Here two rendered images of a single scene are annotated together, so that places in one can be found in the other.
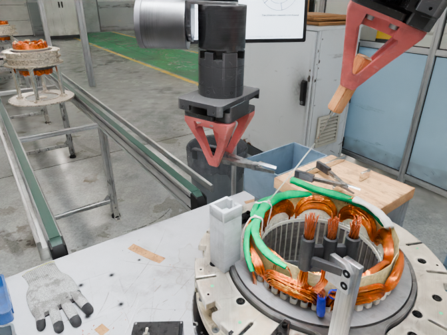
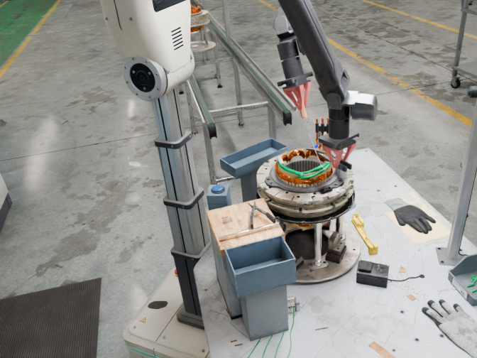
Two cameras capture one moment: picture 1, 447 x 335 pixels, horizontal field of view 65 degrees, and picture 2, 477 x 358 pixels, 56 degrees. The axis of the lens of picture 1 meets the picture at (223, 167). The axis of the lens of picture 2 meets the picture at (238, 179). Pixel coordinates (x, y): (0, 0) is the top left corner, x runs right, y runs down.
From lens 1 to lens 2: 1.67 m
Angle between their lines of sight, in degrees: 118
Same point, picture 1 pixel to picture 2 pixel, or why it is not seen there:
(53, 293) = (458, 321)
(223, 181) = not seen: outside the picture
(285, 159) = (247, 281)
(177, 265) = (356, 334)
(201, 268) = (351, 176)
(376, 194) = (233, 210)
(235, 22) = not seen: hidden behind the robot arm
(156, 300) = (375, 308)
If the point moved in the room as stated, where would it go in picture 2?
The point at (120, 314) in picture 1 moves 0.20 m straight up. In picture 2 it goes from (401, 305) to (407, 255)
